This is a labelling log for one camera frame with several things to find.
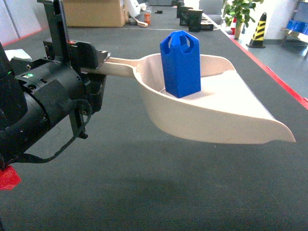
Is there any grey office chair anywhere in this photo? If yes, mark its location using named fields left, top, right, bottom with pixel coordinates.
left=199, top=0, right=224, bottom=25

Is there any yellow black traffic cone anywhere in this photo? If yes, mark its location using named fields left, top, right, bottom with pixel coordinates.
left=246, top=13, right=267, bottom=48

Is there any large cardboard box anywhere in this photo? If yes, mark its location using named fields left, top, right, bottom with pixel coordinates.
left=63, top=0, right=128, bottom=27

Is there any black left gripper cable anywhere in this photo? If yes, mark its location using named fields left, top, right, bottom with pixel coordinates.
left=21, top=98, right=93, bottom=164

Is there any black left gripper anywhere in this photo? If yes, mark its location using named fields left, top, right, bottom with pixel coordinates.
left=10, top=0, right=111, bottom=139

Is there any beige plastic dustpan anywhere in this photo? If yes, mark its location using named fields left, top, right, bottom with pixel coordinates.
left=92, top=53, right=295, bottom=144

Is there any black box near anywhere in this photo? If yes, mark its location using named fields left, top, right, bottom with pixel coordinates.
left=188, top=9, right=203, bottom=32

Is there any wooden brush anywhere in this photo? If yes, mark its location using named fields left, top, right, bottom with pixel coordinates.
left=133, top=17, right=148, bottom=28

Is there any orange bottle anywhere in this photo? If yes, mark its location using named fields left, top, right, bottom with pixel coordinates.
left=144, top=12, right=151, bottom=25

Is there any red white traffic cone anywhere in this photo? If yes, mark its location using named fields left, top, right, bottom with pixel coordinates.
left=230, top=17, right=237, bottom=37

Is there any potted green plant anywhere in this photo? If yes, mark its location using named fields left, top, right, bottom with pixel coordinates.
left=223, top=0, right=264, bottom=39

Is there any blue plastic part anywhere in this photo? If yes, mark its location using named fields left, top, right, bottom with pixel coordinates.
left=160, top=31, right=201, bottom=98

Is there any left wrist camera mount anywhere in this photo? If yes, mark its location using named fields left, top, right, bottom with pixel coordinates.
left=5, top=49, right=32, bottom=62

